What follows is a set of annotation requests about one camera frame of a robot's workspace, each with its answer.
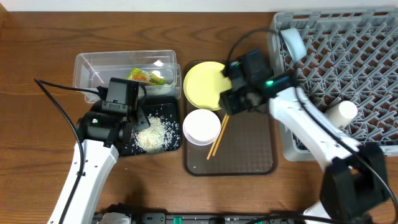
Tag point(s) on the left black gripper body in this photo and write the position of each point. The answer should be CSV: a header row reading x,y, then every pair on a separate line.
x,y
140,121

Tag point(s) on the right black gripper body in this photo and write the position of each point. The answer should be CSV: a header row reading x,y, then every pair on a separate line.
x,y
232,104

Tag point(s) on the green snack wrapper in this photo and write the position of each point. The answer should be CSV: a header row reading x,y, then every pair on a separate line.
x,y
145,77

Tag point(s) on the yellow plate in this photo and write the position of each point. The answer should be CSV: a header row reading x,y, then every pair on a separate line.
x,y
203,84

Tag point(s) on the light blue bowl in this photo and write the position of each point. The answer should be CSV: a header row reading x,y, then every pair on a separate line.
x,y
294,43

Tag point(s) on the white rice bowl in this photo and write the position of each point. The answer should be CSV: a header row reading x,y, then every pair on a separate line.
x,y
201,127

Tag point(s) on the white green cup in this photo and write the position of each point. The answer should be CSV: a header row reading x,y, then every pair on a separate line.
x,y
342,114

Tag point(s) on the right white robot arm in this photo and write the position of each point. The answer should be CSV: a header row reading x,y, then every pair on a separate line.
x,y
354,174

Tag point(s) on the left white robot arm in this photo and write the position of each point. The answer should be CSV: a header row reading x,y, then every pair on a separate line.
x,y
85,180

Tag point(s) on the black waste tray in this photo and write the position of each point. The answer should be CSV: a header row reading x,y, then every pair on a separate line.
x,y
132,127

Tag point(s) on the grey dishwasher rack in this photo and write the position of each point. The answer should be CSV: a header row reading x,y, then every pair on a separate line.
x,y
351,56

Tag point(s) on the right wooden chopstick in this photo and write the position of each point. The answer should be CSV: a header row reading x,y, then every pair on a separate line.
x,y
223,127

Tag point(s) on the clear plastic bin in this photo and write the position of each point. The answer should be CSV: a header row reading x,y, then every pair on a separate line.
x,y
97,68

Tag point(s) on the cooked rice pile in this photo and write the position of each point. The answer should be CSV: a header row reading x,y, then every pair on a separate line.
x,y
162,135

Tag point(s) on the brown serving tray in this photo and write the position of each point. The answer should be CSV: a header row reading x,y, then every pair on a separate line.
x,y
246,148

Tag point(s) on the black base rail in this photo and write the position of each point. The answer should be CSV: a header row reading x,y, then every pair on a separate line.
x,y
117,214

